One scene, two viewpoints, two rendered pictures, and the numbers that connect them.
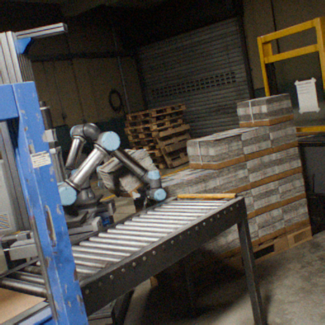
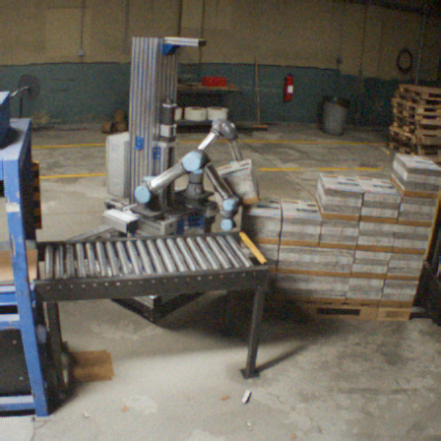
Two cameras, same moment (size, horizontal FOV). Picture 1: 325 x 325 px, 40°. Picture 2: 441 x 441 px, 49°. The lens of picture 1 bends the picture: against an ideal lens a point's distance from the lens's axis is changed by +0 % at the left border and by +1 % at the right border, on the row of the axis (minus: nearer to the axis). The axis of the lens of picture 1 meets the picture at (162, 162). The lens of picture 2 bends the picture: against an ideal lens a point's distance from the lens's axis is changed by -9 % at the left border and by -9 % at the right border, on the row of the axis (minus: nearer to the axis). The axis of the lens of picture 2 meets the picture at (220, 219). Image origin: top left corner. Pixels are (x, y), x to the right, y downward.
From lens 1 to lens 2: 172 cm
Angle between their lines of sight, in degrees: 33
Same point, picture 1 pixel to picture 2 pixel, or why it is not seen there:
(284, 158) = (409, 234)
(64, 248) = (20, 262)
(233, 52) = not seen: outside the picture
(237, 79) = not seen: outside the picture
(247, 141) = (369, 202)
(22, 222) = (130, 193)
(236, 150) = (351, 207)
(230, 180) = (334, 233)
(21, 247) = (108, 217)
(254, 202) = (353, 264)
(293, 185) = (409, 264)
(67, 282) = (19, 281)
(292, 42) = not seen: outside the picture
